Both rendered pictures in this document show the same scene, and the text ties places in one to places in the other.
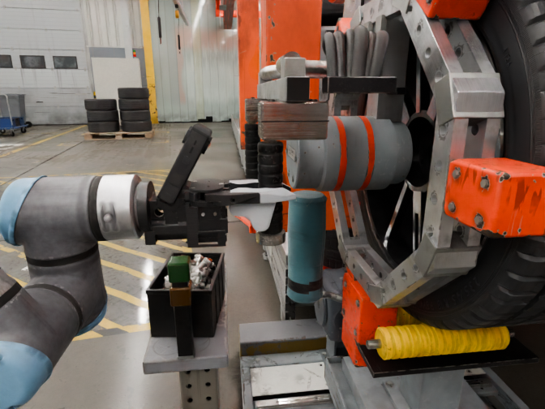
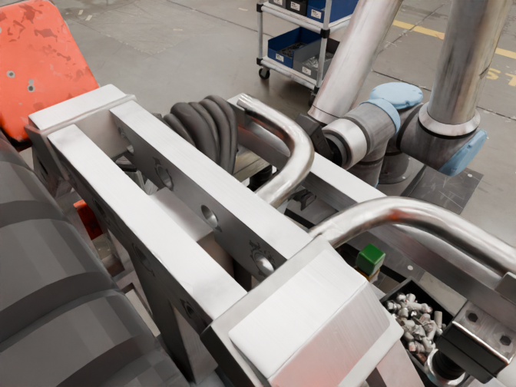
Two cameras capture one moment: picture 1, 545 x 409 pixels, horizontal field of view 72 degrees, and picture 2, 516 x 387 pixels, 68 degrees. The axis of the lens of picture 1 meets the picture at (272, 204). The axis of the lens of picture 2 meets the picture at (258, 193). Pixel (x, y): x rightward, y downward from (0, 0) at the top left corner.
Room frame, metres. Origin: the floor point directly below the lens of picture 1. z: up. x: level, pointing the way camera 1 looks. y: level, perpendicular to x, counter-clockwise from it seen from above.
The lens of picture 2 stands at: (0.87, -0.26, 1.26)
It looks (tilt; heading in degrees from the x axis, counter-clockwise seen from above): 45 degrees down; 144
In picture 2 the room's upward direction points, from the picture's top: straight up
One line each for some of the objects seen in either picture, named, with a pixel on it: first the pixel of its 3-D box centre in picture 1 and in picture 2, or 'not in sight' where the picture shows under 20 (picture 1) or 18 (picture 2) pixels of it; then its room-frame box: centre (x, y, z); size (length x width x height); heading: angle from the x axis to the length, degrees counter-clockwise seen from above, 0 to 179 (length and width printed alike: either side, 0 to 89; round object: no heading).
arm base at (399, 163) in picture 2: not in sight; (381, 150); (0.29, 0.67, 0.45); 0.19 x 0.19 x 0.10
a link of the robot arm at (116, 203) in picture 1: (126, 208); (337, 145); (0.49, 0.20, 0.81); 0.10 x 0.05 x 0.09; 7
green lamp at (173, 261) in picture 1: (179, 269); (370, 259); (0.65, 0.18, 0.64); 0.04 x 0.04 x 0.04; 7
